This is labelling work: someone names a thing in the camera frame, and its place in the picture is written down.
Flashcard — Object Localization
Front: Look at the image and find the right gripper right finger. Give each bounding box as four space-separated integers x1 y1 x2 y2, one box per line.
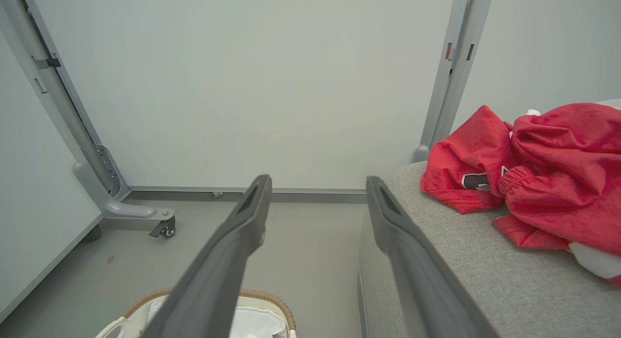
366 176 500 338

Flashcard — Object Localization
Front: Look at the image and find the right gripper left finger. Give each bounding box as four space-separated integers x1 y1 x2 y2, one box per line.
141 175 273 338

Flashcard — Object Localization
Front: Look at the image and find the red mesh jersey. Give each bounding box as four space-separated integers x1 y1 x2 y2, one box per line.
420 105 516 215

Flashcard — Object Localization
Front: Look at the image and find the red and white jacket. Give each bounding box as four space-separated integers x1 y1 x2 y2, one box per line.
492 102 621 286

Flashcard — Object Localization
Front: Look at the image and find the grey fabric sofa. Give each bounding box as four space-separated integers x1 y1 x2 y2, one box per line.
358 161 621 338

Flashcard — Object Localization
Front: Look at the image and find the white fabric basket liner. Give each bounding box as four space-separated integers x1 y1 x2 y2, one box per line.
97 296 288 338

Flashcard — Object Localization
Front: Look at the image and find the woven laundry basket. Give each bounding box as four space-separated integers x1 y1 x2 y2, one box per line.
95 288 297 338

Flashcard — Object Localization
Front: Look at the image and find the grey partition foot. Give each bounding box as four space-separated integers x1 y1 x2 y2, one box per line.
73 161 176 223

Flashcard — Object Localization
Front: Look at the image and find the grey partition bottom rail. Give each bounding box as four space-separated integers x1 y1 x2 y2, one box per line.
126 185 368 204

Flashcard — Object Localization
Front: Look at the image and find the grey double partition post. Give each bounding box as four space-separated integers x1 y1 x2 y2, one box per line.
412 0 496 163

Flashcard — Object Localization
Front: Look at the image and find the grey partition corner post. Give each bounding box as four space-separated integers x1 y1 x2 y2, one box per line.
0 0 131 201

